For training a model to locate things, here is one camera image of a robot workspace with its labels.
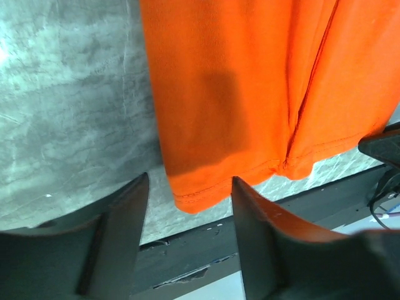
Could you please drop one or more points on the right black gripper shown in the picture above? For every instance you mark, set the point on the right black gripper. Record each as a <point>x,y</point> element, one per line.
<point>384,147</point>

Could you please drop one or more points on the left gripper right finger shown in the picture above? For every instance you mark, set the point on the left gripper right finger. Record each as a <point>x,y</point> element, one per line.
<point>283,256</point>

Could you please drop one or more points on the black base bar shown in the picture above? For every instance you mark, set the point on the black base bar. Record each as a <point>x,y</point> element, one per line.
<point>178,264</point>

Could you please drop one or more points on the orange t-shirt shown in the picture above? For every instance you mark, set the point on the orange t-shirt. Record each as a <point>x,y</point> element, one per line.
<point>261,88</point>

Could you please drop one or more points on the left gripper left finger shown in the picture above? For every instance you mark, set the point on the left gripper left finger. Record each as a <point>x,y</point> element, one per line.
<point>87,254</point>

